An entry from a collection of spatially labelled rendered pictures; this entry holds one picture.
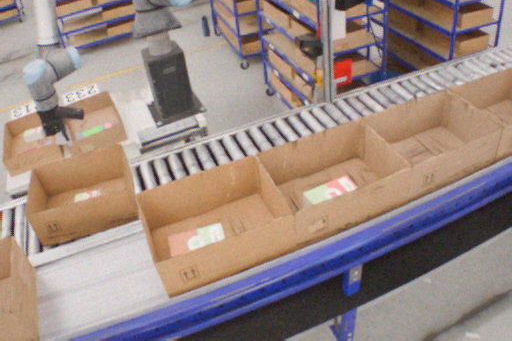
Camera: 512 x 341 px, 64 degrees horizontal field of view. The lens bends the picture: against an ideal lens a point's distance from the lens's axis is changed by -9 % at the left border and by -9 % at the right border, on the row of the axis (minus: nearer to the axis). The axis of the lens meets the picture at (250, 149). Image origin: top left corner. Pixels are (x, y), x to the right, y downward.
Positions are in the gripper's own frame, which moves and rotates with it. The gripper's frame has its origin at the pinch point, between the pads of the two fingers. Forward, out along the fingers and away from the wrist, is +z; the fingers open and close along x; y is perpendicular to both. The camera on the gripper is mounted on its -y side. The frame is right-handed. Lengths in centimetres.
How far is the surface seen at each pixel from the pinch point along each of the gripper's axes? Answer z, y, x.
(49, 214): 6.3, 13.3, 28.1
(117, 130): 19.6, -17.6, -24.2
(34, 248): 21.4, 26.1, 27.9
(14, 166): 21.5, 34.6, -25.1
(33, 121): 26, 26, -63
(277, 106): 112, -136, -114
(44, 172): 10.7, 15.7, -0.7
